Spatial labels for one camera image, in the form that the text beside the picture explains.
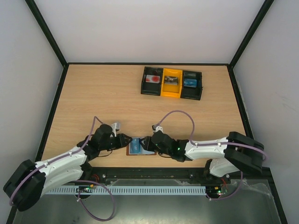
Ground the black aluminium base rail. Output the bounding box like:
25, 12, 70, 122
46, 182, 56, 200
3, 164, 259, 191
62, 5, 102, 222
23, 165, 273, 185

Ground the black cage frame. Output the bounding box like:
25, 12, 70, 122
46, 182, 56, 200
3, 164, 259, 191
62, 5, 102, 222
6, 0, 288, 224

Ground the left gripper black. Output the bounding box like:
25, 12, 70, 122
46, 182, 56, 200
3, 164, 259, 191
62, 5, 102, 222
100, 133, 133, 151

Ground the brown leather card holder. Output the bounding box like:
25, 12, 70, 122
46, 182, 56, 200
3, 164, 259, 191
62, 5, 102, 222
126, 137, 156, 156

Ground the left controller board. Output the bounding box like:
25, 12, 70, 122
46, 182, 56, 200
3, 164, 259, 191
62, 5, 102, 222
76, 184, 96, 193

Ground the right black bin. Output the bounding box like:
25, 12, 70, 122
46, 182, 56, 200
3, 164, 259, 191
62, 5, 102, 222
180, 70, 203, 100

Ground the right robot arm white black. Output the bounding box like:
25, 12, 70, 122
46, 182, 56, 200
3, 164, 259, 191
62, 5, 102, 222
139, 131, 266, 183

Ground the blue card magnetic stripe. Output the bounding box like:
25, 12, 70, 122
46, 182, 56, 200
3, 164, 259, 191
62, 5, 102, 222
140, 146, 156, 155

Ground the light blue slotted cable duct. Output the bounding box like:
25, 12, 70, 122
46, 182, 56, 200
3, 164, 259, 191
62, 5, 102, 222
47, 185, 206, 196

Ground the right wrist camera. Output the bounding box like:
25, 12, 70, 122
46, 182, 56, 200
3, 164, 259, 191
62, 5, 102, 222
152, 125, 163, 133

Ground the dark black card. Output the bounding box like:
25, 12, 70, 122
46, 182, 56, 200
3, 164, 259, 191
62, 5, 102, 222
164, 76, 179, 85

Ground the blue card in bin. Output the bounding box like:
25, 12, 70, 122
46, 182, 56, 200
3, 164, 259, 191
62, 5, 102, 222
184, 78, 197, 88

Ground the black bin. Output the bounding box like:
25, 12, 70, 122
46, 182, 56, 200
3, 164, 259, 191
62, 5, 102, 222
141, 66, 163, 96
180, 70, 203, 100

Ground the blue VIP card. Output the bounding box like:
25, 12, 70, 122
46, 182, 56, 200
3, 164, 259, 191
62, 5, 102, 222
128, 138, 140, 155

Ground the right controller board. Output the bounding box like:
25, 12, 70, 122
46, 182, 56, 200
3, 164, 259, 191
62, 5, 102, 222
206, 186, 228, 198

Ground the controller board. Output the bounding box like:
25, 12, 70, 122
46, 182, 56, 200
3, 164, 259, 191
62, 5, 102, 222
206, 186, 228, 198
76, 184, 96, 193

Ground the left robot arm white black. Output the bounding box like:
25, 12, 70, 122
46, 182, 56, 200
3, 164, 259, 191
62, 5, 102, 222
3, 123, 133, 211

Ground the left black bin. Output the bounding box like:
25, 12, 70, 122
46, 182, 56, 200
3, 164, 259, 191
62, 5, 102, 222
141, 66, 163, 96

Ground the yellow middle bin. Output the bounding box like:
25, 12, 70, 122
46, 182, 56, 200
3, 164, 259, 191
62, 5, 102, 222
161, 68, 183, 98

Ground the red white card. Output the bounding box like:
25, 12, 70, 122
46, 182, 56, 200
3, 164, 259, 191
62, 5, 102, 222
145, 75, 160, 84

